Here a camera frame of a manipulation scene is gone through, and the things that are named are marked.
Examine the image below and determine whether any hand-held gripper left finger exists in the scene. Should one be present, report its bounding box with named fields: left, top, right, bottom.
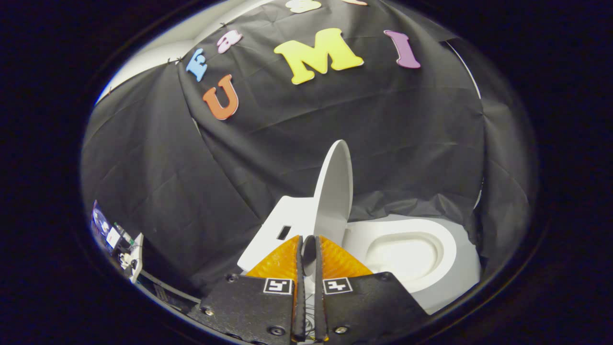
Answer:
left=187, top=235, right=306, bottom=344

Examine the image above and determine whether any white toilet bowl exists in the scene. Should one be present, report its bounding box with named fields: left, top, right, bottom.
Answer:
left=342, top=214, right=482, bottom=315

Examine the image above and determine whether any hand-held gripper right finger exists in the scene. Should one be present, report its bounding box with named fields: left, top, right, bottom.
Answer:
left=314, top=235, right=430, bottom=342

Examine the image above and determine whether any grey round lid tab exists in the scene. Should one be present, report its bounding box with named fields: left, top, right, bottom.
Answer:
left=302, top=235, right=318, bottom=277

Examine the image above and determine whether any cluttered dark electronics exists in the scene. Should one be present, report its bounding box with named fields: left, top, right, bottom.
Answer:
left=91, top=200, right=145, bottom=284

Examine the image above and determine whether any white toilet tank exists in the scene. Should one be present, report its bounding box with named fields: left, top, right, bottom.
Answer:
left=237, top=195, right=320, bottom=275

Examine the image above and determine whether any black backdrop cloth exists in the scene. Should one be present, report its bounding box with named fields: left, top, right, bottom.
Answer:
left=80, top=0, right=539, bottom=299

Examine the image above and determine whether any tangle of thin wires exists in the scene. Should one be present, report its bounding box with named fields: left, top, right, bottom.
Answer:
left=304, top=278, right=317, bottom=337

